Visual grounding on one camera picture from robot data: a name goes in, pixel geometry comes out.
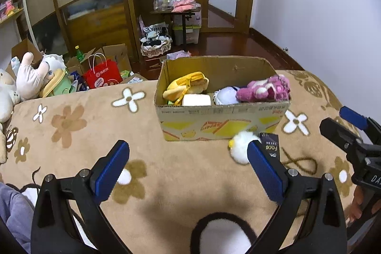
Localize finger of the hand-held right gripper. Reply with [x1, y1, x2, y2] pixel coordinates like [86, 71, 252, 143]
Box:
[319, 118, 364, 153]
[339, 106, 381, 139]

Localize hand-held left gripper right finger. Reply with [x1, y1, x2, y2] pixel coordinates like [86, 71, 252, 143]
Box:
[247, 139, 347, 254]

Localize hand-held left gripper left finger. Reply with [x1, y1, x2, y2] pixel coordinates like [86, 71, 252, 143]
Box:
[30, 139, 133, 254]

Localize dark packet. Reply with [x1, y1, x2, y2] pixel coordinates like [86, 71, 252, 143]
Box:
[260, 132, 280, 161]

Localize white fluffy plush toy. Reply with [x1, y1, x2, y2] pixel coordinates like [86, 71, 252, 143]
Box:
[228, 131, 262, 165]

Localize cardboard box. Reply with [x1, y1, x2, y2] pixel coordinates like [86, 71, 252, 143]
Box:
[154, 55, 291, 142]

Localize pink plush doll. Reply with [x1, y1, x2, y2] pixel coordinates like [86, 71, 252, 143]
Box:
[236, 75, 291, 103]

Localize white-haired purple plush doll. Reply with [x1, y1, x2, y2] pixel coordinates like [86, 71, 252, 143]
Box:
[213, 86, 240, 106]

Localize white tissue pack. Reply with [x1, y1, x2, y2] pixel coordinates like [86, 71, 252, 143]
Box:
[182, 93, 212, 107]

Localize yellow plush pouch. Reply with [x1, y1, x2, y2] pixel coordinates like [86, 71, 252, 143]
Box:
[163, 71, 210, 106]

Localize person's right hand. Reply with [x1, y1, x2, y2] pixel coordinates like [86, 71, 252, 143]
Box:
[348, 190, 365, 224]

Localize brown flower printed blanket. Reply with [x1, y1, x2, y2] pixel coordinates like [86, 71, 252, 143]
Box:
[0, 70, 367, 254]

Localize blue white packets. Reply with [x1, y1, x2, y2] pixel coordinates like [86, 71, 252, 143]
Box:
[69, 71, 87, 93]

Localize red paper shopping bag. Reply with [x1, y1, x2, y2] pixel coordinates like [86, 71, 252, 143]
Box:
[82, 53, 123, 90]

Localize green yellow toy pot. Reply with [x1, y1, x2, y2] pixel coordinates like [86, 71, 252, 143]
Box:
[40, 70, 74, 99]

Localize person's grey clothing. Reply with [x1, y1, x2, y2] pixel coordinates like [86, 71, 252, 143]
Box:
[0, 183, 35, 254]

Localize open brown carton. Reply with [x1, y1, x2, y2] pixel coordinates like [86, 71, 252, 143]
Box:
[102, 43, 132, 74]

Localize pink white plush toy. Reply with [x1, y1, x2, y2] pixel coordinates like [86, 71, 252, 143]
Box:
[16, 52, 51, 100]

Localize cream bear plush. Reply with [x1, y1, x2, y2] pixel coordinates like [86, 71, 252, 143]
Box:
[0, 69, 21, 124]

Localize pale pink cloth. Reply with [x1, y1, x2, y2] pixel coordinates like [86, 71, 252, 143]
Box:
[166, 51, 191, 61]

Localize basket of socks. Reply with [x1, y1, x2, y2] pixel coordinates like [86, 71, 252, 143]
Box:
[140, 22, 173, 58]

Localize brown cardboard carton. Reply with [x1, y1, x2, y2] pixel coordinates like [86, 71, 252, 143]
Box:
[11, 38, 44, 65]

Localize clear storage bin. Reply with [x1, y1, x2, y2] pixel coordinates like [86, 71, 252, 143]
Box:
[172, 24, 200, 46]

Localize white pink printed bag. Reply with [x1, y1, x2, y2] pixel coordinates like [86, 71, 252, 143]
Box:
[189, 11, 202, 29]

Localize wooden corner shelf unit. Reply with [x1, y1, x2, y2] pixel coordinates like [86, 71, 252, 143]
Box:
[118, 0, 171, 62]

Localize small dark side table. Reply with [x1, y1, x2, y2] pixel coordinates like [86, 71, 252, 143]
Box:
[150, 5, 202, 49]

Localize pink packet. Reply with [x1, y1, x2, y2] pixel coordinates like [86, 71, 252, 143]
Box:
[173, 0, 198, 12]

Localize shelf of toy figures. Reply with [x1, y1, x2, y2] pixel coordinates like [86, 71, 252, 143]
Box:
[0, 0, 37, 44]

